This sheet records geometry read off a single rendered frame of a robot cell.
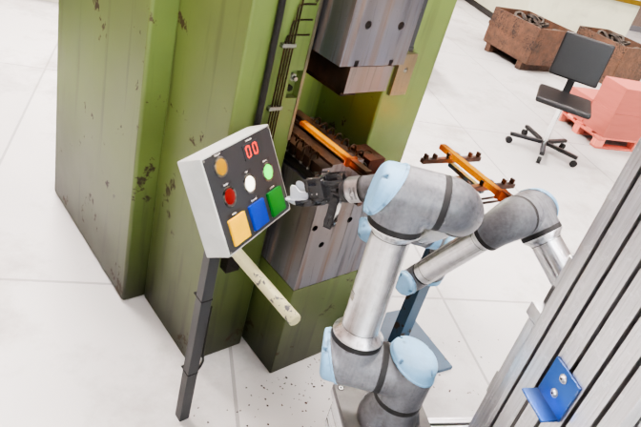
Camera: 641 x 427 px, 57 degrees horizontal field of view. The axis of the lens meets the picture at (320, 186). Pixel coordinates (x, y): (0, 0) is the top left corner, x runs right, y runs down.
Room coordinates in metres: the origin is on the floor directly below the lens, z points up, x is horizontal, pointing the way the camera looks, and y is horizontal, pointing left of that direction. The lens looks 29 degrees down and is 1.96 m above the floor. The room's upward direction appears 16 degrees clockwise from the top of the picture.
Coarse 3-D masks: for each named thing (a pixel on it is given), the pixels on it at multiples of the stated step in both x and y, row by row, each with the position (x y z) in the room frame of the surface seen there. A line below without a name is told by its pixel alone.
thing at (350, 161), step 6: (306, 126) 2.13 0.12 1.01; (312, 126) 2.14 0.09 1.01; (312, 132) 2.10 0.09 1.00; (318, 132) 2.09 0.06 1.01; (324, 138) 2.06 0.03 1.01; (330, 144) 2.02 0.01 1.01; (336, 144) 2.04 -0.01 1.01; (336, 150) 1.99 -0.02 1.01; (342, 150) 2.01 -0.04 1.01; (342, 156) 1.97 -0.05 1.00; (348, 156) 1.96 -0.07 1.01; (354, 156) 1.96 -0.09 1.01; (348, 162) 1.94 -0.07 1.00; (354, 162) 1.92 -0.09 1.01; (360, 162) 1.94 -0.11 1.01; (354, 168) 1.93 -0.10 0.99; (360, 168) 1.90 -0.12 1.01; (366, 168) 1.91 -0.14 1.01; (360, 174) 1.89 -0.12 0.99; (366, 174) 1.88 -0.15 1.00
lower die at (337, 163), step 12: (312, 120) 2.23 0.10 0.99; (300, 132) 2.09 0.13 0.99; (324, 132) 2.15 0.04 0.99; (300, 144) 2.01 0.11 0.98; (312, 144) 2.02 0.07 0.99; (324, 144) 2.03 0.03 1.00; (300, 156) 1.96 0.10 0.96; (312, 156) 1.94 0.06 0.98; (324, 156) 1.95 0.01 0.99; (336, 156) 1.97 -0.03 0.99; (360, 156) 2.02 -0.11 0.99; (312, 168) 1.90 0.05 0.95; (324, 168) 1.88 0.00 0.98; (336, 168) 1.92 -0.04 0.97; (348, 168) 1.96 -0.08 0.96
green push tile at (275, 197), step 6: (270, 192) 1.52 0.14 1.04; (276, 192) 1.54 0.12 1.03; (270, 198) 1.50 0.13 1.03; (276, 198) 1.53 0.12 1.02; (282, 198) 1.56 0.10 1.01; (270, 204) 1.50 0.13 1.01; (276, 204) 1.52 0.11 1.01; (282, 204) 1.55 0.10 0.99; (270, 210) 1.50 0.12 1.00; (276, 210) 1.51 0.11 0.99; (282, 210) 1.54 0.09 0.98
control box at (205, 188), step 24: (216, 144) 1.47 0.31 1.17; (240, 144) 1.48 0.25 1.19; (264, 144) 1.58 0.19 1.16; (192, 168) 1.32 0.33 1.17; (216, 168) 1.35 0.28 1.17; (240, 168) 1.45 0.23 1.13; (192, 192) 1.32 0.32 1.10; (216, 192) 1.32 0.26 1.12; (240, 192) 1.41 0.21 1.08; (264, 192) 1.50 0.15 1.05; (216, 216) 1.29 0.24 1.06; (216, 240) 1.29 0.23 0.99
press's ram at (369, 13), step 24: (336, 0) 1.90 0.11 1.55; (360, 0) 1.84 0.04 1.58; (384, 0) 1.92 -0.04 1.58; (408, 0) 1.99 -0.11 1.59; (336, 24) 1.88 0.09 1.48; (360, 24) 1.86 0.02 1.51; (384, 24) 1.94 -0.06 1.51; (408, 24) 2.02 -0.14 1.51; (312, 48) 1.94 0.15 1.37; (336, 48) 1.86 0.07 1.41; (360, 48) 1.88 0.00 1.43; (384, 48) 1.96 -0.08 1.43; (408, 48) 2.05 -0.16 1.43
